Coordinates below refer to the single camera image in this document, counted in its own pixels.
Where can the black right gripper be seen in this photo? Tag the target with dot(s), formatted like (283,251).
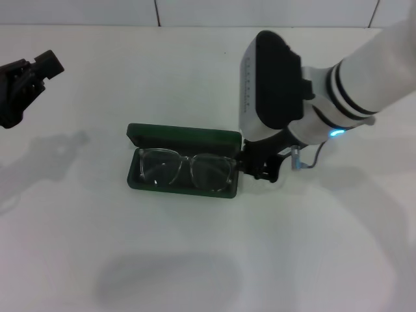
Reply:
(265,146)

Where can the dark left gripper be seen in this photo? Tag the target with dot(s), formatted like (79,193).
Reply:
(9,81)

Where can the clear transparent glasses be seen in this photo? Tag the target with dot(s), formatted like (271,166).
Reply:
(187,161)

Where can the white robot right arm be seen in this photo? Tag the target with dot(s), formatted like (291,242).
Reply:
(373,65)

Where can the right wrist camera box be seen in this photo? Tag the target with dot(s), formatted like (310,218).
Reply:
(269,84)

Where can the dark green glasses case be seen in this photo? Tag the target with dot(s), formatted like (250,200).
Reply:
(182,135)

